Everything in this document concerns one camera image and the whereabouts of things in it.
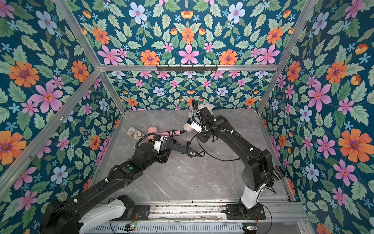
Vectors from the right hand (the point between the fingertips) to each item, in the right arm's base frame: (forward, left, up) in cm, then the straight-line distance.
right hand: (206, 131), depth 85 cm
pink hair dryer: (+7, +27, -14) cm, 31 cm away
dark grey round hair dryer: (-13, +19, +3) cm, 23 cm away
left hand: (-10, +21, -2) cm, 24 cm away
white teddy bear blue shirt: (-2, +7, +16) cm, 18 cm away
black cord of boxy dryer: (-8, -6, -19) cm, 21 cm away
